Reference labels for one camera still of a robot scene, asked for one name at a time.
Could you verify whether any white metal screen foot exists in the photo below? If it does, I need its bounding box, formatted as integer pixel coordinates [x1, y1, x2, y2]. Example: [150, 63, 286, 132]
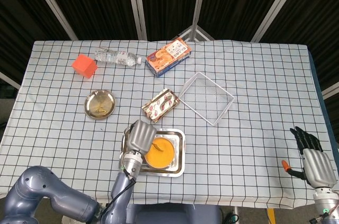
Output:
[177, 24, 215, 42]

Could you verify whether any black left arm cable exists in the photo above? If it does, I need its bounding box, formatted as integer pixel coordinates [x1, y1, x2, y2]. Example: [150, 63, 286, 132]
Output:
[104, 169, 137, 211]

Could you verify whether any rectangular steel tray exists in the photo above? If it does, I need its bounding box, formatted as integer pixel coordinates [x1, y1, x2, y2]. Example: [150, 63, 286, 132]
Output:
[118, 126, 186, 178]

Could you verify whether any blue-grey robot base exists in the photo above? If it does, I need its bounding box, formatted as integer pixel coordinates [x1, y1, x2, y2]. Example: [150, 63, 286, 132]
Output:
[127, 202, 222, 224]

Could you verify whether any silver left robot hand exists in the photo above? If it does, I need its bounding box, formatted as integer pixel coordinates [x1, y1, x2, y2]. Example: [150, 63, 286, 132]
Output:
[126, 120, 157, 154]

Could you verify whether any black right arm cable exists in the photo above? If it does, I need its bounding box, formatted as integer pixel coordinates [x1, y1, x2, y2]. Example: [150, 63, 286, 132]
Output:
[308, 214, 331, 224]

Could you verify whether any blue checkered tablecloth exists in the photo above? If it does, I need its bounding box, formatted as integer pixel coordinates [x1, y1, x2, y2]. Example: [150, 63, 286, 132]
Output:
[0, 39, 337, 208]

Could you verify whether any round steel plate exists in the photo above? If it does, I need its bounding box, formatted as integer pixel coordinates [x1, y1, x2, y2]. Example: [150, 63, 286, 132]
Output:
[84, 89, 117, 120]

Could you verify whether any dark blue undercloth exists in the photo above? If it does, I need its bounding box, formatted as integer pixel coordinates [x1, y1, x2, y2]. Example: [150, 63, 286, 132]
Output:
[308, 49, 333, 140]

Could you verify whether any blue orange biscuit box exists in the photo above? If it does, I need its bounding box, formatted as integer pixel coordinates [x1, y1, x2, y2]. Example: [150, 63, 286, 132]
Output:
[145, 37, 192, 78]

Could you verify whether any white bowl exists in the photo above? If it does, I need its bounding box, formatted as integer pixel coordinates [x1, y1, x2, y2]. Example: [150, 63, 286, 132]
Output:
[144, 137, 176, 170]

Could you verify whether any clear plastic water bottle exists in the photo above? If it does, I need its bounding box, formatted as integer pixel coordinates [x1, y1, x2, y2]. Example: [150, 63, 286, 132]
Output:
[94, 48, 142, 68]

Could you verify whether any yellow powder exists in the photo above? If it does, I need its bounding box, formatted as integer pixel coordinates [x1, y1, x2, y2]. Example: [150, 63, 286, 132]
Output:
[145, 139, 175, 168]

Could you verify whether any black folding partition screen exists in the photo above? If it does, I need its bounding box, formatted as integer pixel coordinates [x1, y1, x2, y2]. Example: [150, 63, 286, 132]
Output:
[0, 0, 339, 100]

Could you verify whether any clear plastic container lid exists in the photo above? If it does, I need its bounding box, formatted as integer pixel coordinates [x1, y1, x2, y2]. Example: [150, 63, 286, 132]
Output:
[179, 71, 236, 127]

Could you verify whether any gold foil snack package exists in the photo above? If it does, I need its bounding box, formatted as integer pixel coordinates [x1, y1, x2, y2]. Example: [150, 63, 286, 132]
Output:
[141, 88, 182, 123]

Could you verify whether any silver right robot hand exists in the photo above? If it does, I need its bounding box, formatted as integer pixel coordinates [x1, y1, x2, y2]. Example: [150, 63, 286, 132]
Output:
[281, 126, 337, 189]

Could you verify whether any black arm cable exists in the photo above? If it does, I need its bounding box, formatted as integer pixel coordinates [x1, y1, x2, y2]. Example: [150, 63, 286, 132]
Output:
[308, 214, 331, 224]
[104, 169, 137, 211]

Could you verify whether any orange foam cube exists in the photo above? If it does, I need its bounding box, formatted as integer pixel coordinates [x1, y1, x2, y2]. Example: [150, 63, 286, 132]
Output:
[72, 54, 99, 79]

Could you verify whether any yellow object under table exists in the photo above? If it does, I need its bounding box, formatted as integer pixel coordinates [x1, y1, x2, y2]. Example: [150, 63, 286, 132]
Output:
[266, 208, 276, 224]

